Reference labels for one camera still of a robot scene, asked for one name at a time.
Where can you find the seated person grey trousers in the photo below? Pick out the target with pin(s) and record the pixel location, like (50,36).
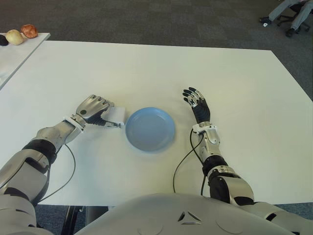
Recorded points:
(277,11)

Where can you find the blue round plate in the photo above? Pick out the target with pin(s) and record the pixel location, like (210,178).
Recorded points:
(150,129)

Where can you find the white side table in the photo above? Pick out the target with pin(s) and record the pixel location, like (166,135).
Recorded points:
(19,54)

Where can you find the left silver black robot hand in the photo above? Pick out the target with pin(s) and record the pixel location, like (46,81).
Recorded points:
(90,107)

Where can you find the reddish brown bread roll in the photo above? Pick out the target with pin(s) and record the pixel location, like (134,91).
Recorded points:
(29,30)

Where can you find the dark purple fruit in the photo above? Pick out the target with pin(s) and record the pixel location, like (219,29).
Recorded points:
(3,40)

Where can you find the grey robot torso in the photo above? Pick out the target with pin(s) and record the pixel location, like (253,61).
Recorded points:
(171,215)

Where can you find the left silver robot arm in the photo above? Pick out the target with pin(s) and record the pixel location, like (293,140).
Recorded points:
(56,133)

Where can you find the black office chair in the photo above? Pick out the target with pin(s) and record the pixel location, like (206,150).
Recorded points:
(284,17)

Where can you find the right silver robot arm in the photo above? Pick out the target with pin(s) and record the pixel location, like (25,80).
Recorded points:
(212,144)

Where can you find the white charger block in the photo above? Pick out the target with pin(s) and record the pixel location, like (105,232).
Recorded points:
(118,113)

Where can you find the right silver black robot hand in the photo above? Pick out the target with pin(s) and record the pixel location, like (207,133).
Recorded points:
(201,110)

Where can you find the black table leg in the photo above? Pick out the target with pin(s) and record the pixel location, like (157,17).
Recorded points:
(71,220)

